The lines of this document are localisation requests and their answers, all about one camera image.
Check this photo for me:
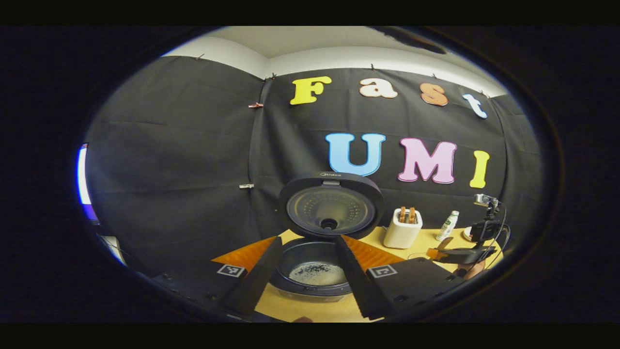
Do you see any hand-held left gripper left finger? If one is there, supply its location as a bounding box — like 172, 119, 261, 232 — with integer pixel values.
153, 236, 284, 318

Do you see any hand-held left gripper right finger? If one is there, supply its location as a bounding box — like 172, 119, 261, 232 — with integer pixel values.
333, 234, 468, 321

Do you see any pile of mixed rice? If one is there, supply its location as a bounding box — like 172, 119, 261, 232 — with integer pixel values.
289, 262, 347, 286

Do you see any silver black rice cooker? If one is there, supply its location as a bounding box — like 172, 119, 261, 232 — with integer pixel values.
269, 172, 386, 303

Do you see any white green drink bottle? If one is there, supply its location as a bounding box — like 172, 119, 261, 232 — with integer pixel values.
435, 210, 460, 242

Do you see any white toaster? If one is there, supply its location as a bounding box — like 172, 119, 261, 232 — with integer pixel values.
383, 207, 423, 249

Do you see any black backdrop cloth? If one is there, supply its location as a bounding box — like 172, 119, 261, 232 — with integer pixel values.
85, 56, 545, 277

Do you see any white panel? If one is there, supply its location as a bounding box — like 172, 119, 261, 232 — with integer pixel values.
99, 235, 127, 266

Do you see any bright monitor screen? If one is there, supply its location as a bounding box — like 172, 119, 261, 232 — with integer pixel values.
77, 143, 100, 223

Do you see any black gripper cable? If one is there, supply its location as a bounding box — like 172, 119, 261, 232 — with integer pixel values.
484, 204, 512, 267

